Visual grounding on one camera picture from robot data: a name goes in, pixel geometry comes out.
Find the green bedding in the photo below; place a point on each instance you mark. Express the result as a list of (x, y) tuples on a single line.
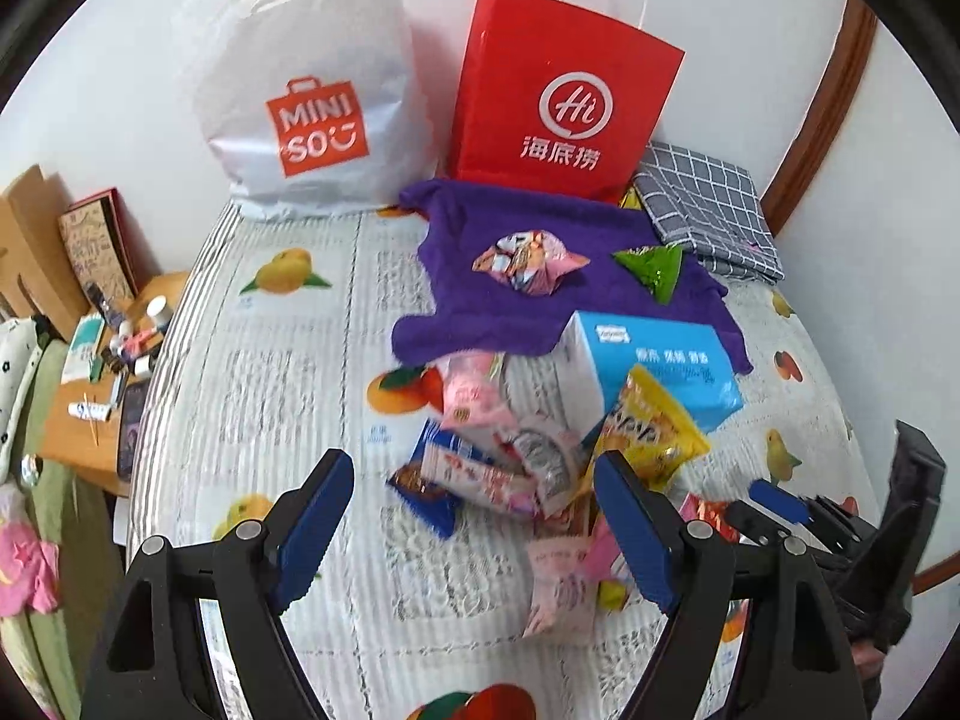
[(67, 540)]

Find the brown patterned box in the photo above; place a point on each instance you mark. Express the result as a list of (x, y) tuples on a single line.
[(97, 255)]

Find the blue snack packet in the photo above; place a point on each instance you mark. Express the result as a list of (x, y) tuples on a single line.
[(420, 495)]

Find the purple towel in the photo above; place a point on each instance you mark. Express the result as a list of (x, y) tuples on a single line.
[(480, 307)]

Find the blue tissue pack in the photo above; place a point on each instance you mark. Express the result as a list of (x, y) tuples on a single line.
[(660, 360)]

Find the grey checked folded cloth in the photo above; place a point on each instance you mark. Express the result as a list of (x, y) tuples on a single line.
[(697, 195)]

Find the white jar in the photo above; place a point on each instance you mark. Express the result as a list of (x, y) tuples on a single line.
[(157, 309)]

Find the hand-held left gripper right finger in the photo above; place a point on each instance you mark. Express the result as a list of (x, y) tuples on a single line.
[(637, 532)]

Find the small yellow packet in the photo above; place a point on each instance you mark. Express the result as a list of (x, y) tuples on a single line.
[(628, 200)]

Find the yellow-edged pink snack packet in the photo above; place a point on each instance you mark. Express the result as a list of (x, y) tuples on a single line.
[(606, 562)]

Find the yellow snack packet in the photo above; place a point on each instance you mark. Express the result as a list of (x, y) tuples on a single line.
[(645, 427)]

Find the red paper bag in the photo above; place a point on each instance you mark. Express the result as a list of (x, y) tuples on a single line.
[(525, 52)]

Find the pale pink snack packet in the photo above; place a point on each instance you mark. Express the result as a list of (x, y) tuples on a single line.
[(551, 577)]

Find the wooden nightstand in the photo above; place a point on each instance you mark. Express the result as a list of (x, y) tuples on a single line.
[(75, 450)]

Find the teal white box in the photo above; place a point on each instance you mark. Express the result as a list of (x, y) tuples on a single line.
[(82, 349)]

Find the white tube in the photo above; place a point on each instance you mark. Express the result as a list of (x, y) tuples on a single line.
[(90, 411)]

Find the pink colourful snack packet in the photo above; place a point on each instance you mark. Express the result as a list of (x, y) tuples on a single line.
[(525, 259)]

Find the dark book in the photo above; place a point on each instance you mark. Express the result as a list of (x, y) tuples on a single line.
[(131, 427)]

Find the silver snack packet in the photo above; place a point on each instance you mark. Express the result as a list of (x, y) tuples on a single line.
[(547, 461)]

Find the green triangular snack packet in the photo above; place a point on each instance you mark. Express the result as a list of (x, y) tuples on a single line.
[(652, 266)]

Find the white plastic shopping bag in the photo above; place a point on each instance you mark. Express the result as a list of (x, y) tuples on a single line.
[(300, 52)]

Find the pink flower cloth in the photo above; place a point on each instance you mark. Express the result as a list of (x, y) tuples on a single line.
[(26, 570)]

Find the brown wooden door frame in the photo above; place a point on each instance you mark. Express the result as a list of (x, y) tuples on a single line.
[(825, 112)]

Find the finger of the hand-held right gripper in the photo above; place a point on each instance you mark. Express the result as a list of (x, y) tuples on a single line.
[(754, 523), (780, 499)]

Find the white dotted pillow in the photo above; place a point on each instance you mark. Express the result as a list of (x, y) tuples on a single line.
[(19, 382)]

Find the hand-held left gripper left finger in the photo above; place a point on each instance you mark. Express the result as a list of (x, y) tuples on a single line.
[(315, 532)]

